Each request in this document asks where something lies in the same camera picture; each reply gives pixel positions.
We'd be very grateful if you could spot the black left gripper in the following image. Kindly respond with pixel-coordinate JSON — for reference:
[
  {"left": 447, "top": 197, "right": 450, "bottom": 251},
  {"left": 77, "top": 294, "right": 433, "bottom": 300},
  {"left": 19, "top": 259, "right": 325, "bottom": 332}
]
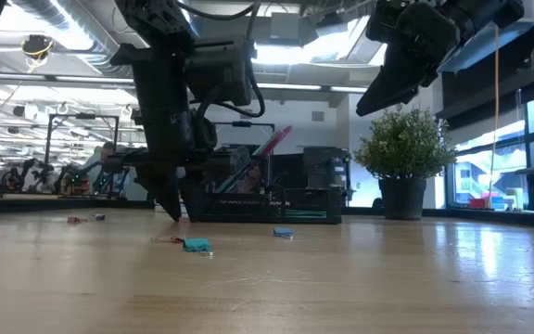
[{"left": 103, "top": 43, "right": 232, "bottom": 224}]

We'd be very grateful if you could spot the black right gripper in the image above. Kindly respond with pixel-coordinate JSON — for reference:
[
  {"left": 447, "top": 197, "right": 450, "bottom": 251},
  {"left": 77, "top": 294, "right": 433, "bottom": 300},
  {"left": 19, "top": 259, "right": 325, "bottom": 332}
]
[{"left": 354, "top": 0, "right": 463, "bottom": 118}]

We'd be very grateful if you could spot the black mesh desk organizer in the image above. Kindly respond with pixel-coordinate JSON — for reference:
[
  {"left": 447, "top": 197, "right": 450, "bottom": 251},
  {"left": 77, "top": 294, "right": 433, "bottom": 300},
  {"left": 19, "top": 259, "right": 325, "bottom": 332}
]
[{"left": 187, "top": 152, "right": 343, "bottom": 225}]

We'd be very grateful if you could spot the potted green plant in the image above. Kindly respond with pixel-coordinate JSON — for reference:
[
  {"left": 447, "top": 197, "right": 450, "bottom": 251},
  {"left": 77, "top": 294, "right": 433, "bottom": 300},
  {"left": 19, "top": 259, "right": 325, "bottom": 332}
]
[{"left": 353, "top": 102, "right": 458, "bottom": 222}]

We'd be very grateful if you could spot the teal eraser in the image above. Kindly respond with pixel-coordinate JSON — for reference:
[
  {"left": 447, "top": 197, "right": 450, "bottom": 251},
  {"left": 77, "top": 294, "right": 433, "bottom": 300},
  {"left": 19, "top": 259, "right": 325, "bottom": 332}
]
[{"left": 183, "top": 238, "right": 213, "bottom": 256}]

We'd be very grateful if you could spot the person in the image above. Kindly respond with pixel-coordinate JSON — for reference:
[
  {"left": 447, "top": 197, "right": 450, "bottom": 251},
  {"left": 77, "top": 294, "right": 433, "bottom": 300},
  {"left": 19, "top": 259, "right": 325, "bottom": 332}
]
[
  {"left": 241, "top": 164, "right": 264, "bottom": 194},
  {"left": 83, "top": 141, "right": 125, "bottom": 196}
]

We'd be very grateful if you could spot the black background cabinet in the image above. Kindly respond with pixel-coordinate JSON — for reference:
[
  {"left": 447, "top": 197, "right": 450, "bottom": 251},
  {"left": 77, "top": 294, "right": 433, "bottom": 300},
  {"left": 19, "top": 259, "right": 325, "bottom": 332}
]
[{"left": 302, "top": 146, "right": 350, "bottom": 190}]

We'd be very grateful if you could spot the black background station frame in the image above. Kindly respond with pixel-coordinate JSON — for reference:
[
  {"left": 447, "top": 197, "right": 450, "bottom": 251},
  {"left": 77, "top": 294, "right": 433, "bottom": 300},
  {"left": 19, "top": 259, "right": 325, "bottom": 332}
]
[{"left": 44, "top": 113, "right": 121, "bottom": 196}]

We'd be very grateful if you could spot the black background camera frame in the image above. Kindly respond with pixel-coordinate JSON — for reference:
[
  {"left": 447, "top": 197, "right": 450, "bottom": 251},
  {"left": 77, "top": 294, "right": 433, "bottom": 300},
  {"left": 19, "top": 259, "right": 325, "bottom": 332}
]
[{"left": 215, "top": 121, "right": 276, "bottom": 157}]

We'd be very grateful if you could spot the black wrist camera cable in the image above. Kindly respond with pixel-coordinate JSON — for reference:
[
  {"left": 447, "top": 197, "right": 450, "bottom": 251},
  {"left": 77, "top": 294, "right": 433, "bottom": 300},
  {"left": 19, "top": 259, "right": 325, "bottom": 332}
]
[{"left": 176, "top": 0, "right": 267, "bottom": 120}]

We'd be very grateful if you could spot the black aluminium table frame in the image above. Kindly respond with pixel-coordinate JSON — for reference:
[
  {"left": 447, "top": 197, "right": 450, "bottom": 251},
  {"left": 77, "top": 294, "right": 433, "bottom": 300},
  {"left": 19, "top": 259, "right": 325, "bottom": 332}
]
[{"left": 0, "top": 197, "right": 534, "bottom": 229}]

